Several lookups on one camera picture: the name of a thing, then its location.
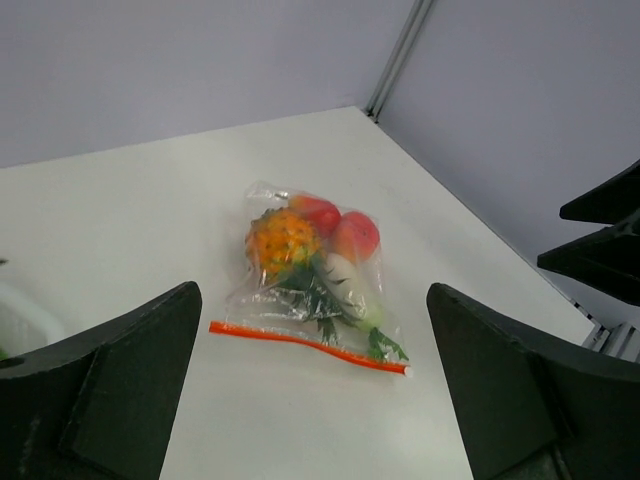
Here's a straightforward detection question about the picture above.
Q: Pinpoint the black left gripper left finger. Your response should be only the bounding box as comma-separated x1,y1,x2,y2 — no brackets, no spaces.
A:
1,281,202,479

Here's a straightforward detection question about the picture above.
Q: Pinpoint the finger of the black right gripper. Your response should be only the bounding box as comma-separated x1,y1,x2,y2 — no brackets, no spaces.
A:
559,160,640,225
537,212,639,305

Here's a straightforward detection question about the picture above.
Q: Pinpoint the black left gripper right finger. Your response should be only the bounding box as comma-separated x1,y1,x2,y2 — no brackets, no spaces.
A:
426,283,639,479

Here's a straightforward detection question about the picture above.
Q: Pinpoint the peach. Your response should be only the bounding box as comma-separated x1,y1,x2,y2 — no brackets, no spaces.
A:
330,211,380,264

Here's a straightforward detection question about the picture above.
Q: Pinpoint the orange spiky pineapple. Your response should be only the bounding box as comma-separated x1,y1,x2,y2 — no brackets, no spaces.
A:
245,207,349,344

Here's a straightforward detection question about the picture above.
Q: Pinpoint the clear zip bag orange zipper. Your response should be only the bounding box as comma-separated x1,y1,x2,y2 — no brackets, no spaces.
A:
209,182,410,375

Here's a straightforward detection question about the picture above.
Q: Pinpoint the white perforated plastic basket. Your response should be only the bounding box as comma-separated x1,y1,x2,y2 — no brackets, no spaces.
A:
0,282,65,360

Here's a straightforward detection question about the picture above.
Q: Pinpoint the aluminium rail at table edge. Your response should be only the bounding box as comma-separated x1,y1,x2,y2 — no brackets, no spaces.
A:
570,299,640,363

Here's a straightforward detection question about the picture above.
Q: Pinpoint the right corner aluminium post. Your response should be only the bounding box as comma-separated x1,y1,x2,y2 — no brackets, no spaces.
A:
364,0,436,123

